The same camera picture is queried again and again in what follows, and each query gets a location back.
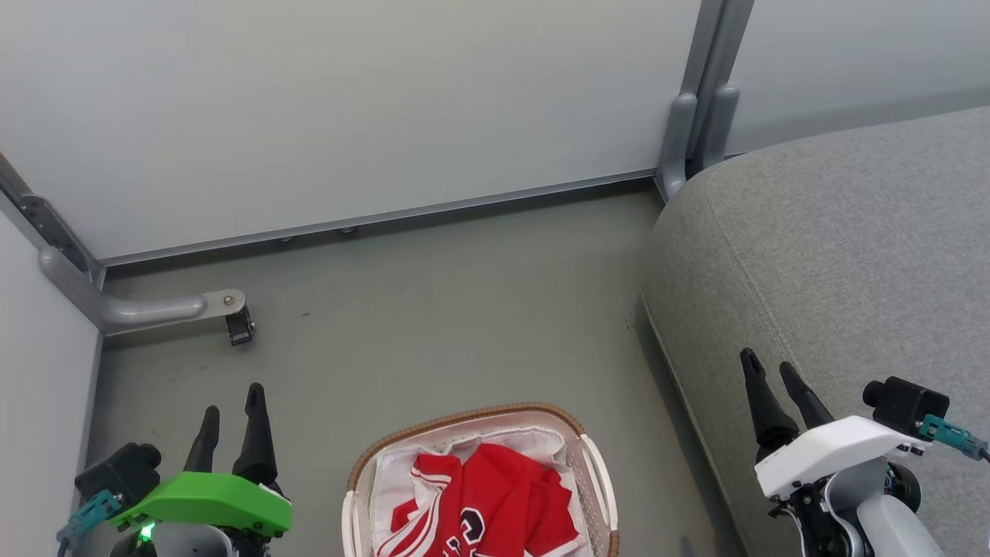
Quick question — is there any teal right camera connector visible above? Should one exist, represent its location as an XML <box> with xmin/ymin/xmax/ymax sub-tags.
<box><xmin>919</xmin><ymin>414</ymin><xmax>990</xmax><ymax>463</ymax></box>

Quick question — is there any grey fabric sofa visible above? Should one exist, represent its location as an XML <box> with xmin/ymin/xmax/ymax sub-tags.
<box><xmin>640</xmin><ymin>106</ymin><xmax>990</xmax><ymax>557</ymax></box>

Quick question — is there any white wicker-rimmed laundry basket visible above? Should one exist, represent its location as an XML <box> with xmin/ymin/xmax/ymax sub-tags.
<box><xmin>341</xmin><ymin>402</ymin><xmax>621</xmax><ymax>557</ymax></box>

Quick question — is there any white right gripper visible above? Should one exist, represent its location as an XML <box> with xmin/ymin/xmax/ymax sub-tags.
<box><xmin>739</xmin><ymin>347</ymin><xmax>934</xmax><ymax>500</ymax></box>

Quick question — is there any teal camera connector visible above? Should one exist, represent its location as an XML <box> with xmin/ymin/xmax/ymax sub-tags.
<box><xmin>919</xmin><ymin>414</ymin><xmax>990</xmax><ymax>463</ymax></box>
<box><xmin>56</xmin><ymin>490</ymin><xmax>123</xmax><ymax>544</ymax></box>

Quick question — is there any grey tubular partition foot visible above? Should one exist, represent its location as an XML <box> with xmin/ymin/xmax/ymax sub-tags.
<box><xmin>39</xmin><ymin>246</ymin><xmax>247</xmax><ymax>336</ymax></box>

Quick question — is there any grey partition post with feet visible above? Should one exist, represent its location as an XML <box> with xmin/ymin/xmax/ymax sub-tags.
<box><xmin>654</xmin><ymin>0</ymin><xmax>756</xmax><ymax>203</ymax></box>

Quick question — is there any small black caster wheel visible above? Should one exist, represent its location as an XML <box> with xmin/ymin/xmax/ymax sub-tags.
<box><xmin>225</xmin><ymin>306</ymin><xmax>255</xmax><ymax>347</ymax></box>

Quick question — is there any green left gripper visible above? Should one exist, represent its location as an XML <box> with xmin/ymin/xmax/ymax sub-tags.
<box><xmin>108</xmin><ymin>382</ymin><xmax>293</xmax><ymax>538</ymax></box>

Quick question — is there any red white basketball jersey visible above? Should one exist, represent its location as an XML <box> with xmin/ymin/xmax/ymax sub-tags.
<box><xmin>377</xmin><ymin>443</ymin><xmax>581</xmax><ymax>557</ymax></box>

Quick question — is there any grey partition corner post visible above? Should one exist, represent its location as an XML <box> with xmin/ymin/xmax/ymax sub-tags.
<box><xmin>0</xmin><ymin>152</ymin><xmax>106</xmax><ymax>287</ymax></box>

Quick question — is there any teal left camera connector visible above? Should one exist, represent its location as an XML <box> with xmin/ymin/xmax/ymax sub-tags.
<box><xmin>56</xmin><ymin>490</ymin><xmax>123</xmax><ymax>544</ymax></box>

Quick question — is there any grey partition bottom rail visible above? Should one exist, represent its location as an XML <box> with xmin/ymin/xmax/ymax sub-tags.
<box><xmin>99</xmin><ymin>169</ymin><xmax>658</xmax><ymax>268</ymax></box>

